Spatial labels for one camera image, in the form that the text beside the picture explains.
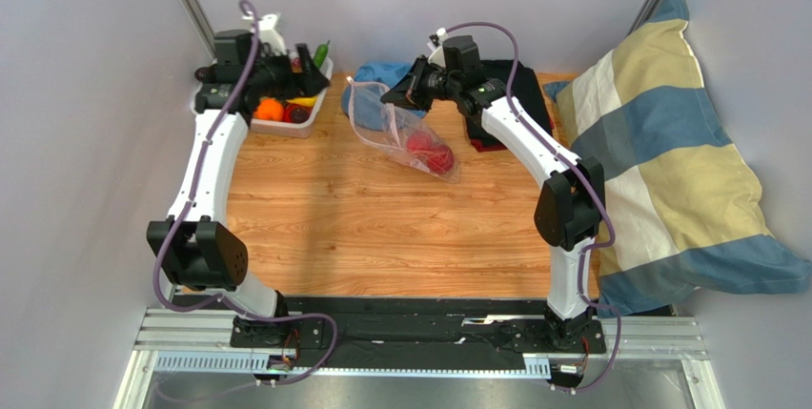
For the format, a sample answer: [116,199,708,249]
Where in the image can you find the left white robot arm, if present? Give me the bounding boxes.
[146,29,337,340]

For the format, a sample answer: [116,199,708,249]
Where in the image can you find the black folded cloth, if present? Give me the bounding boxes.
[465,59,554,153]

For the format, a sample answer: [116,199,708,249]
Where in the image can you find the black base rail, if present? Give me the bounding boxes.
[171,294,674,373]

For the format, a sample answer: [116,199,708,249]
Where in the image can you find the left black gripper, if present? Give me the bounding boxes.
[246,44,330,101]

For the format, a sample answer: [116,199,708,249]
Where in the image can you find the clear zip top bag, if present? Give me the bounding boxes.
[347,78,460,183]

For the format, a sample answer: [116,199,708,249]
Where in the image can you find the yellow pear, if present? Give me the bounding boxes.
[286,96,318,108]

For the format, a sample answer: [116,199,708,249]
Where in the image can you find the blue bucket hat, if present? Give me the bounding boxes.
[353,61,412,131]

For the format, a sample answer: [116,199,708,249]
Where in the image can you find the red lychee bunch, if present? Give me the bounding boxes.
[406,132,456,174]

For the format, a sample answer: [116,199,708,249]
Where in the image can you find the orange fruit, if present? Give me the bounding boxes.
[254,97,285,122]

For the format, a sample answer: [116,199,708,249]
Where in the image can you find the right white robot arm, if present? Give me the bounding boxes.
[381,35,605,350]

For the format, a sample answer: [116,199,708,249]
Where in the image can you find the striped blue yellow pillow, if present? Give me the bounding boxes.
[544,0,811,317]

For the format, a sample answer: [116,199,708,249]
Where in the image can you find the green cucumber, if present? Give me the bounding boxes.
[312,41,330,70]

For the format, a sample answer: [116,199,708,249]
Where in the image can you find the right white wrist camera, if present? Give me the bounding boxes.
[428,28,448,69]

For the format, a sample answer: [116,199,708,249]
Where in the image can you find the purple eggplant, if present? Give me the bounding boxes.
[193,65,216,83]

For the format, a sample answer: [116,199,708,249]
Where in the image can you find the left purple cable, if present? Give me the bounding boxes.
[152,0,340,403]

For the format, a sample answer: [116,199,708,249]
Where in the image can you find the dark mangosteen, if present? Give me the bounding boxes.
[283,104,311,124]

